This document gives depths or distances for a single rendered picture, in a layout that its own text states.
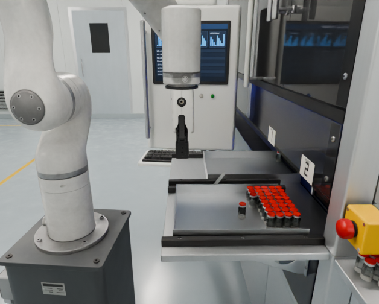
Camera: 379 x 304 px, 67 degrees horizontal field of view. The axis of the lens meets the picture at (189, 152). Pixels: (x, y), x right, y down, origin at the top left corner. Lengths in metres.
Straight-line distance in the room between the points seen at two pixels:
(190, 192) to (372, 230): 0.54
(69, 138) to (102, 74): 5.59
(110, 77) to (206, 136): 4.84
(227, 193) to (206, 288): 1.01
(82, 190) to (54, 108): 0.23
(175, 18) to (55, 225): 0.56
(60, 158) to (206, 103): 1.01
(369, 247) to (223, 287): 1.34
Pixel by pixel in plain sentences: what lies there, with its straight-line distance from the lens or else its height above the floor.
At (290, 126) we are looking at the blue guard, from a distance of 0.98.
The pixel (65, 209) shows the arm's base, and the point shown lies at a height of 0.96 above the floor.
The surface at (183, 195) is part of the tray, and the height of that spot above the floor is 0.88.
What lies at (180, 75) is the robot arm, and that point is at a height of 1.28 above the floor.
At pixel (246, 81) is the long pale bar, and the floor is 1.21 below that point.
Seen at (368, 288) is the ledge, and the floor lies 0.88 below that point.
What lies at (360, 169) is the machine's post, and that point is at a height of 1.10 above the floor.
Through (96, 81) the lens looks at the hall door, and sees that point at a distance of 6.38.
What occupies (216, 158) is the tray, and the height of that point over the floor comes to 0.88.
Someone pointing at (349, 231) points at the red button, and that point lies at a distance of 0.65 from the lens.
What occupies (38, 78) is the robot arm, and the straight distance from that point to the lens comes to 0.66.
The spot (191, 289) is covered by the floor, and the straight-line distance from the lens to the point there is 1.89.
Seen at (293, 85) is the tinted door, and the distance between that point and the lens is 1.00.
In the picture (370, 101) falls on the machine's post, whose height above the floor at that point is 1.24.
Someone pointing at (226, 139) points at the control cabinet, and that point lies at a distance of 1.62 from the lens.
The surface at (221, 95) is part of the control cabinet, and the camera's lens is 1.56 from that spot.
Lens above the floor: 1.33
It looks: 19 degrees down
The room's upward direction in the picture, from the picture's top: straight up
